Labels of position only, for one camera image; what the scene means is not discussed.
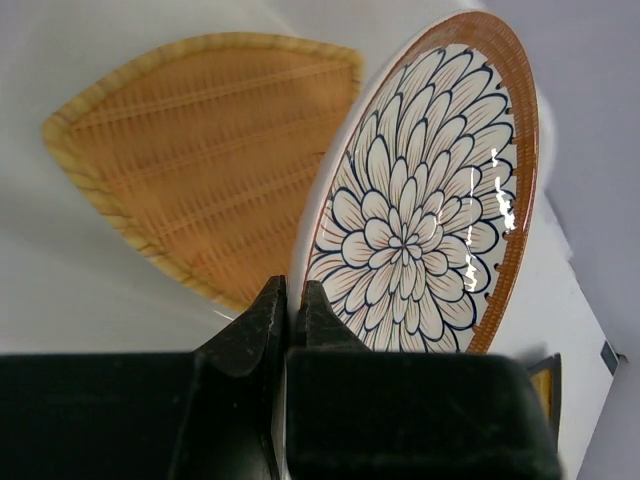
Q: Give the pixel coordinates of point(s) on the chrysanthemum pattern round plate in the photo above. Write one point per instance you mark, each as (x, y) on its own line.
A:
(418, 217)

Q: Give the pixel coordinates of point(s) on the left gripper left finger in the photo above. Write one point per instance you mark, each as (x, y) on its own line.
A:
(203, 414)

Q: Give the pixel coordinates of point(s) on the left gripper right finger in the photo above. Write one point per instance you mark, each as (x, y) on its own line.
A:
(352, 413)

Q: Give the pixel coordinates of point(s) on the woven bamboo triangular plate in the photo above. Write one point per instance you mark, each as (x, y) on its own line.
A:
(201, 153)

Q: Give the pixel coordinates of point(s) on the white plastic bin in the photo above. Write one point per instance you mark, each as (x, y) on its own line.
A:
(69, 282)

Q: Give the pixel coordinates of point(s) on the black and amber square plate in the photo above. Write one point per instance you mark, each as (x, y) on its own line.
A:
(546, 376)

